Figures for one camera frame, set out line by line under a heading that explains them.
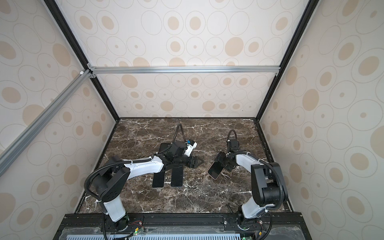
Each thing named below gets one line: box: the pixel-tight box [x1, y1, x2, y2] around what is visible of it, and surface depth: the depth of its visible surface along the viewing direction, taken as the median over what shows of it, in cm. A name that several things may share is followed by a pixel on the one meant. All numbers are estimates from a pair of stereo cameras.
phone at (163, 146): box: [158, 143, 172, 154], surface depth 105 cm
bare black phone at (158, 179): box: [152, 171, 165, 188], surface depth 89 cm
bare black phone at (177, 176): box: [171, 165, 183, 187], surface depth 90 cm
